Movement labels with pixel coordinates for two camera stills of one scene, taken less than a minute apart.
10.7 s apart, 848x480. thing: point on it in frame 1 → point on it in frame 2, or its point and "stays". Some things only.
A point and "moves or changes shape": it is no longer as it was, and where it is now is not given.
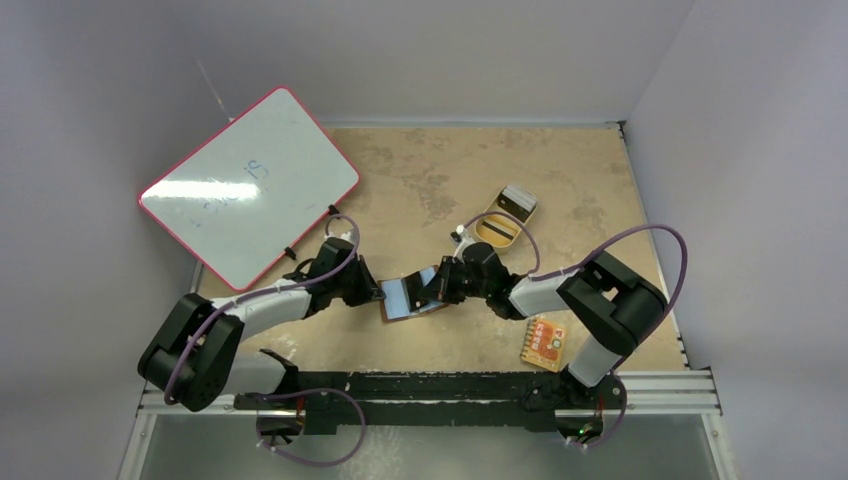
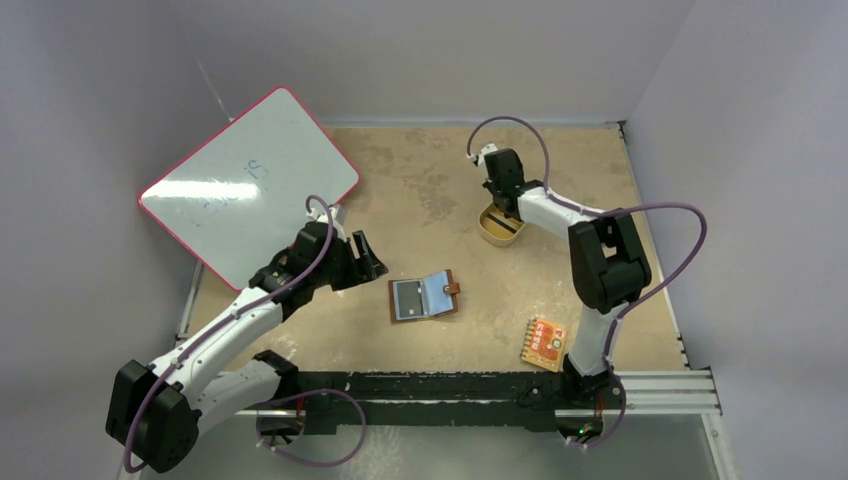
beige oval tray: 497,230 stays
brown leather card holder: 396,305 moves or changes shape
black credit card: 412,285 moves or changes shape
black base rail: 535,399 stays
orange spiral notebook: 543,343 stays
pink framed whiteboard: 248,196 stays
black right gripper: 441,283 → 502,198
